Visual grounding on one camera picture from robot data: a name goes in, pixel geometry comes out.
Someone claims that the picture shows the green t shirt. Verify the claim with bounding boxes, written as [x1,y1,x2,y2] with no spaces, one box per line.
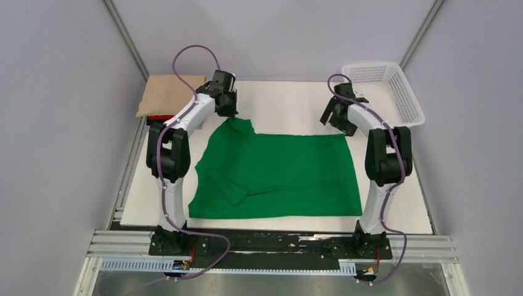
[188,118,363,220]

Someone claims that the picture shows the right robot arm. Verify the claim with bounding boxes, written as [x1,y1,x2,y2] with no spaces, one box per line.
[320,81,413,258]

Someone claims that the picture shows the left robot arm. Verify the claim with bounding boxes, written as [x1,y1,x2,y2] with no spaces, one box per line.
[146,70,237,255]

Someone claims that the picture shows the white plastic basket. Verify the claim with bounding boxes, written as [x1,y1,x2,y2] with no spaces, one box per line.
[342,62,426,128]

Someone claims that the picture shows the folded beige t shirt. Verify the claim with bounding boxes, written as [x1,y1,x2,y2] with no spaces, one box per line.
[136,75,194,117]

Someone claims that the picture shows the folded red t shirt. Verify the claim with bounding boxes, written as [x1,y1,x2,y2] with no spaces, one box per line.
[147,115,173,121]

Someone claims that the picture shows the folded black t shirt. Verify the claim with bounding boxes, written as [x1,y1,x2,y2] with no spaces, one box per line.
[146,118,163,126]

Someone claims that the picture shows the left corner metal strip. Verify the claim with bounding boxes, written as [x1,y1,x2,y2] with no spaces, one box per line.
[101,0,149,81]

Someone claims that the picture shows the corner metal strip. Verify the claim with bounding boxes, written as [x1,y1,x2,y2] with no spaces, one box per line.
[399,0,447,70]
[101,0,149,81]

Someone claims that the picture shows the right corner metal strip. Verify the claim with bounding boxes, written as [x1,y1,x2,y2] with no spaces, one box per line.
[399,0,447,70]

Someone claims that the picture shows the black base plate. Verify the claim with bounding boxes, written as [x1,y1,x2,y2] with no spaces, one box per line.
[148,227,393,269]

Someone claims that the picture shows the white slotted cable duct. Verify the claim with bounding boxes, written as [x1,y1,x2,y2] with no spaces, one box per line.
[99,258,356,276]

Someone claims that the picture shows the aluminium frame rail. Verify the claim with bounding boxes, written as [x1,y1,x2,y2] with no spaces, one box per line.
[86,231,459,264]

